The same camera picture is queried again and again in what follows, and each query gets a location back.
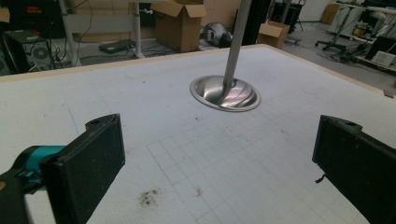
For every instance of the white desk leg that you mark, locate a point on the white desk leg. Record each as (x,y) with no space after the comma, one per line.
(138,31)
(70,40)

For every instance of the grey rounded appliance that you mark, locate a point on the grey rounded appliance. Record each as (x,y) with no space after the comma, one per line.
(218,35)

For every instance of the white grid mat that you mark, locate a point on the white grid mat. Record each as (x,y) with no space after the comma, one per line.
(155,102)

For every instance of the steel utensil stand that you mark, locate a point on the steel utensil stand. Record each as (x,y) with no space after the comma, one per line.
(233,46)

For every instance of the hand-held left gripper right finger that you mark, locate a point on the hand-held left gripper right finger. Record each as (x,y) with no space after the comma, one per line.
(358,165)

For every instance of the small cardboard box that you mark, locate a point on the small cardboard box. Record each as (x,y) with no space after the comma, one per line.
(272,34)

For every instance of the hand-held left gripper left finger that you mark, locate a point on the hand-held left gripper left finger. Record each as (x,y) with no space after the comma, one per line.
(87,161)

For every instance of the large open cardboard box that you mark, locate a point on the large open cardboard box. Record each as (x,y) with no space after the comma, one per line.
(177,31)

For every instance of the black computer tower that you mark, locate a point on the black computer tower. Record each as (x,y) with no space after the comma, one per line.
(18,53)

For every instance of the flat black device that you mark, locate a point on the flat black device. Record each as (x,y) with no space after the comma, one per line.
(116,46)

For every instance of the office chair base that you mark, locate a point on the office chair base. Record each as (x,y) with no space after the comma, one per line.
(331,45)

